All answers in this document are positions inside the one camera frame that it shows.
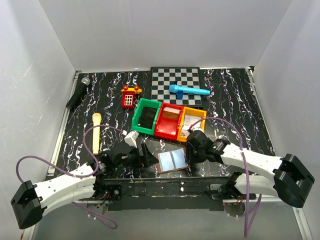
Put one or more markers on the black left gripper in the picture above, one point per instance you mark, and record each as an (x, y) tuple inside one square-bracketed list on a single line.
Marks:
[(143, 155)]

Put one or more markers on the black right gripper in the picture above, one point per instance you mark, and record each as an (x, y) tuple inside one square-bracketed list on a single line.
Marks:
[(191, 155)]

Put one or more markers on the brown leather card holder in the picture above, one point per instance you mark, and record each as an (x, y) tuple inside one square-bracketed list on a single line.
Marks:
[(172, 161)]

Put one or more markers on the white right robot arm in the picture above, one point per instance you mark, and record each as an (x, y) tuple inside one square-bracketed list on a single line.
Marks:
[(284, 177)]

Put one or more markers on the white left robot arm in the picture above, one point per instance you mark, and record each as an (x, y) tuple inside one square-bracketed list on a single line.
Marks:
[(32, 201)]

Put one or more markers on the white cards in yellow bin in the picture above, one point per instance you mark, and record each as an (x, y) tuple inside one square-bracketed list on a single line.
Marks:
[(187, 122)]

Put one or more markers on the red plastic bin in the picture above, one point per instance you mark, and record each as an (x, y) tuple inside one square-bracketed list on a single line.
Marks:
[(165, 127)]

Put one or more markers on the black item in green bin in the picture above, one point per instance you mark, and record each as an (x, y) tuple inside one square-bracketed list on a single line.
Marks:
[(147, 117)]

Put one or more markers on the yellow plastic bin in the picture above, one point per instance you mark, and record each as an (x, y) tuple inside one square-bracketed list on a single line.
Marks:
[(195, 112)]

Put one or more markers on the brown box in red bin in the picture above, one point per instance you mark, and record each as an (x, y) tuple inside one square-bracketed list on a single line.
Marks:
[(171, 113)]

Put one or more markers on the green plastic bin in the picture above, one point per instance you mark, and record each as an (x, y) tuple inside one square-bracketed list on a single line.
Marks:
[(142, 103)]

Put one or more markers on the beige toy microphone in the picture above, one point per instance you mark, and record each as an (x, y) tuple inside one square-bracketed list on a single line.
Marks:
[(96, 119)]

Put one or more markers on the red toy phone booth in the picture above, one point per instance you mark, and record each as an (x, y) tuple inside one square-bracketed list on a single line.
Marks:
[(128, 96)]

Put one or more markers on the blue toy microphone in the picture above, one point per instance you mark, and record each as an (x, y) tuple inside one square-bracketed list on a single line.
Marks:
[(179, 91)]

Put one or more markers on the black and white checkerboard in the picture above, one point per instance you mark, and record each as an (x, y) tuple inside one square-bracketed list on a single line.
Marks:
[(163, 77)]

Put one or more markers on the black microphone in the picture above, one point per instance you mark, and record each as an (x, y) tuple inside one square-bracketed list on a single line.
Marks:
[(78, 94)]

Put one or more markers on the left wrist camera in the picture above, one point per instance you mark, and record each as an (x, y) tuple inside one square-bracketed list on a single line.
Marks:
[(131, 138)]

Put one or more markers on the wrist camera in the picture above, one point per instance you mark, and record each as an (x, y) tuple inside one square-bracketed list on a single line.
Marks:
[(131, 138), (196, 132)]

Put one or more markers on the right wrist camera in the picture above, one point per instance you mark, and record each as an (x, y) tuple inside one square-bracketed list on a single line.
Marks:
[(196, 132)]

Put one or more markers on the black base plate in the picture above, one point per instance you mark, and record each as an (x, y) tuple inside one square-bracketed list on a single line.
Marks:
[(185, 193)]

